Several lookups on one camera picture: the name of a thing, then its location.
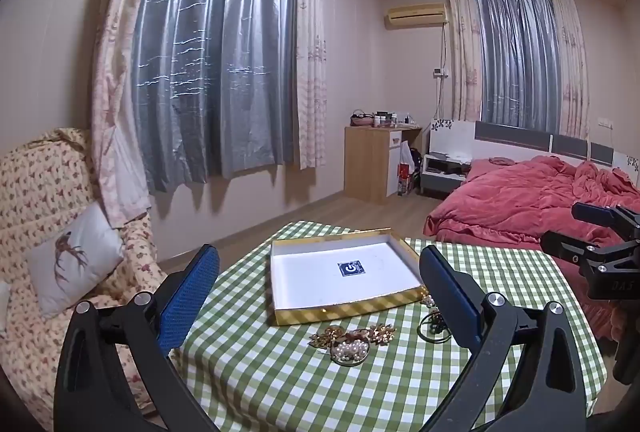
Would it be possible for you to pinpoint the bed with red duvet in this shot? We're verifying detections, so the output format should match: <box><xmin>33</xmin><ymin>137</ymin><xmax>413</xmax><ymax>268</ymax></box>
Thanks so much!
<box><xmin>423</xmin><ymin>155</ymin><xmax>640</xmax><ymax>344</ymax></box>

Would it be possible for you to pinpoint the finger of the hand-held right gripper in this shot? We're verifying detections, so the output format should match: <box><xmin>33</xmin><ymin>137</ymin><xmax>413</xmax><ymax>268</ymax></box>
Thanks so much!
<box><xmin>571</xmin><ymin>201</ymin><xmax>640</xmax><ymax>234</ymax></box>
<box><xmin>540</xmin><ymin>229</ymin><xmax>608</xmax><ymax>271</ymax></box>

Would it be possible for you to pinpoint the white box with gold rim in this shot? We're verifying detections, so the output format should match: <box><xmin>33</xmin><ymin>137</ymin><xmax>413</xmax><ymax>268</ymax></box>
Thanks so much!
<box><xmin>270</xmin><ymin>227</ymin><xmax>430</xmax><ymax>327</ymax></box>

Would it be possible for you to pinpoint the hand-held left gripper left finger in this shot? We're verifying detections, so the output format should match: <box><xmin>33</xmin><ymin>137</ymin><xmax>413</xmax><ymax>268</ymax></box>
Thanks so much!
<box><xmin>52</xmin><ymin>243</ymin><xmax>221</xmax><ymax>432</ymax></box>

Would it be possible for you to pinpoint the wooden desk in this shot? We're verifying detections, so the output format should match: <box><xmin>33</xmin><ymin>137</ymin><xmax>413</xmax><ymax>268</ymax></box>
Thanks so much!
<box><xmin>344</xmin><ymin>125</ymin><xmax>424</xmax><ymax>206</ymax></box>

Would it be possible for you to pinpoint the wide floral curtain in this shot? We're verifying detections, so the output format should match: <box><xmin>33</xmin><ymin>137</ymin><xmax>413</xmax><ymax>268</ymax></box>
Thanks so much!
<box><xmin>90</xmin><ymin>0</ymin><xmax>167</xmax><ymax>231</ymax></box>

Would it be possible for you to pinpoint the grey cushion with deer print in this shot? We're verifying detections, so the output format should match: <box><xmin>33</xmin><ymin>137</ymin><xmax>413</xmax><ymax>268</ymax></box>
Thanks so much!
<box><xmin>25</xmin><ymin>202</ymin><xmax>126</xmax><ymax>320</ymax></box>

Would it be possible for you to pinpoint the narrow floral curtain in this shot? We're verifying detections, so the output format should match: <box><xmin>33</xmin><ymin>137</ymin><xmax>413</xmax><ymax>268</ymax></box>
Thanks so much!
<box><xmin>295</xmin><ymin>0</ymin><xmax>329</xmax><ymax>171</ymax></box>
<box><xmin>445</xmin><ymin>0</ymin><xmax>484</xmax><ymax>123</ymax></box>
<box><xmin>550</xmin><ymin>0</ymin><xmax>592</xmax><ymax>141</ymax></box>

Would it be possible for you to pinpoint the pearl bracelet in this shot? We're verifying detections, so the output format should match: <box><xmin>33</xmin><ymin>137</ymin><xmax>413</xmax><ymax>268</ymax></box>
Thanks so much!
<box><xmin>330</xmin><ymin>337</ymin><xmax>372</xmax><ymax>367</ymax></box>

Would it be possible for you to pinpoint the narrow silver curtain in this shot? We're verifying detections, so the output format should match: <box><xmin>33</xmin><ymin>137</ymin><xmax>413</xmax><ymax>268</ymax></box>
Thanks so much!
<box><xmin>472</xmin><ymin>0</ymin><xmax>564</xmax><ymax>133</ymax></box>

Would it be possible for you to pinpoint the gold leaf brooch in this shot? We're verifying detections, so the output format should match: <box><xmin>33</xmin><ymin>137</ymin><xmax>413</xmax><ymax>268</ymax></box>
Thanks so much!
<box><xmin>308</xmin><ymin>323</ymin><xmax>396</xmax><ymax>350</ymax></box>

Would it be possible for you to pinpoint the green checked tablecloth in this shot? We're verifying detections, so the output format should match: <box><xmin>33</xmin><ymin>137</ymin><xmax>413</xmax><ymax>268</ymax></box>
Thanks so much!
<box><xmin>170</xmin><ymin>221</ymin><xmax>609</xmax><ymax>432</ymax></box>

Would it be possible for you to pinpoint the row of cosmetic bottles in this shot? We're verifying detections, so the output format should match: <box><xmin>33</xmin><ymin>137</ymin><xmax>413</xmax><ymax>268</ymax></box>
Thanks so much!
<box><xmin>375</xmin><ymin>111</ymin><xmax>422</xmax><ymax>129</ymax></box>

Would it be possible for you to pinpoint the air conditioner cable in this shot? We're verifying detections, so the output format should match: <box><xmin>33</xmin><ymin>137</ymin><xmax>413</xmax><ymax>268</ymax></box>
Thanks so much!
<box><xmin>437</xmin><ymin>25</ymin><xmax>449</xmax><ymax>119</ymax></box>

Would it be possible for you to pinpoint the black bangle bracelet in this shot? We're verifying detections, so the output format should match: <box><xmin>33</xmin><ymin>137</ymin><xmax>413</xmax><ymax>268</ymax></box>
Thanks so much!
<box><xmin>418</xmin><ymin>309</ymin><xmax>454</xmax><ymax>344</ymax></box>

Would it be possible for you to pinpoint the white plastic bag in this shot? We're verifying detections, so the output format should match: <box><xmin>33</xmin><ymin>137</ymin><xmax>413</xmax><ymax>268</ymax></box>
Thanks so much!
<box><xmin>397</xmin><ymin>139</ymin><xmax>416</xmax><ymax>196</ymax></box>

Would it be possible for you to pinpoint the wall air conditioner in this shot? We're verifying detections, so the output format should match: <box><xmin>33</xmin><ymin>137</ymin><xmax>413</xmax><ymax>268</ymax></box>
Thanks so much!
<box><xmin>384</xmin><ymin>3</ymin><xmax>449</xmax><ymax>31</ymax></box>

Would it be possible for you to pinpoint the floral covered sofa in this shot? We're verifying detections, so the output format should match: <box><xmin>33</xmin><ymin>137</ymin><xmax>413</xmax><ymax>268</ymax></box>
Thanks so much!
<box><xmin>0</xmin><ymin>128</ymin><xmax>162</xmax><ymax>432</ymax></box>

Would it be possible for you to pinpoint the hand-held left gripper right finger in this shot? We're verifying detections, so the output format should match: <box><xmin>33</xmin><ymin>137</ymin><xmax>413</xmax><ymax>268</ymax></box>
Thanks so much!
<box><xmin>418</xmin><ymin>244</ymin><xmax>591</xmax><ymax>432</ymax></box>

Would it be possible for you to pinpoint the white and grey headboard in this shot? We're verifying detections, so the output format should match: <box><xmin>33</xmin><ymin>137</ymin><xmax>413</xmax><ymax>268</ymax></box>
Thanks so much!
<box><xmin>427</xmin><ymin>117</ymin><xmax>640</xmax><ymax>189</ymax></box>

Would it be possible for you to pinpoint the wide silver curtain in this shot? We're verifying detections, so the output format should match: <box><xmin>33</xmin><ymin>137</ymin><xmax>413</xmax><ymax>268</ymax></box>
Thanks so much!
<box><xmin>131</xmin><ymin>0</ymin><xmax>302</xmax><ymax>194</ymax></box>

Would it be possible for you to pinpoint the white and grey nightstand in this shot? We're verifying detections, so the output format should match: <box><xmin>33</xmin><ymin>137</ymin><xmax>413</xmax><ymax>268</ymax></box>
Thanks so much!
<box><xmin>420</xmin><ymin>152</ymin><xmax>474</xmax><ymax>199</ymax></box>

